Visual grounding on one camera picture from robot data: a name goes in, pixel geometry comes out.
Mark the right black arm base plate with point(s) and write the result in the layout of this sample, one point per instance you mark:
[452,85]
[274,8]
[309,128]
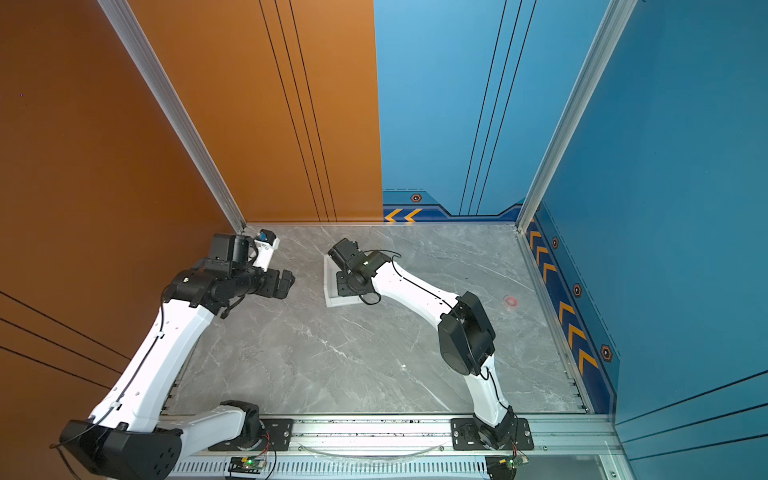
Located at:
[469,435]

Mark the aluminium corner post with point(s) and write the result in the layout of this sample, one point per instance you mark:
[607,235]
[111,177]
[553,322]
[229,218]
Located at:
[606,39]
[129,31]

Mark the green circuit board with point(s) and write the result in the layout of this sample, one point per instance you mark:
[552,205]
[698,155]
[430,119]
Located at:
[246,465]

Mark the right aluminium corner post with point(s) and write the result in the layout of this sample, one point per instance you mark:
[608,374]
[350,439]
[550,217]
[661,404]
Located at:
[606,39]

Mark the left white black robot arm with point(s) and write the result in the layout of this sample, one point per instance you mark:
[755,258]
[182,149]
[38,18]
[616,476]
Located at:
[124,436]

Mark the small board with wires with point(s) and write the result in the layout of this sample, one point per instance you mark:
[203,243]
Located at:
[515,461]

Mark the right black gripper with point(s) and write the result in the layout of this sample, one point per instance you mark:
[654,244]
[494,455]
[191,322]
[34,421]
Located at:
[342,290]

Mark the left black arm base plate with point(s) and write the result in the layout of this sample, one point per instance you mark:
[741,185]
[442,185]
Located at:
[275,435]

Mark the aluminium front rail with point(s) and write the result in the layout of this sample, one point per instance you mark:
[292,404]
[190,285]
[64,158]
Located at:
[419,446]

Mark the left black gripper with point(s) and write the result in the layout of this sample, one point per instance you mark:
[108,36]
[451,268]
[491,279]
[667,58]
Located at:
[272,289]

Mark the left aluminium corner post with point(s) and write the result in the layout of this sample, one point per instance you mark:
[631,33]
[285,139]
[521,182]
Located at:
[129,31]

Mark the white plastic bin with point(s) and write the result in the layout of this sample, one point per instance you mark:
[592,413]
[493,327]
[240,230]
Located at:
[332,296]

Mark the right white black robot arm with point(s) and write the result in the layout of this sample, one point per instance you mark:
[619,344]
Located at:
[465,333]

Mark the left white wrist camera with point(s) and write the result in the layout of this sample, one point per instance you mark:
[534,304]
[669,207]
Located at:
[264,245]

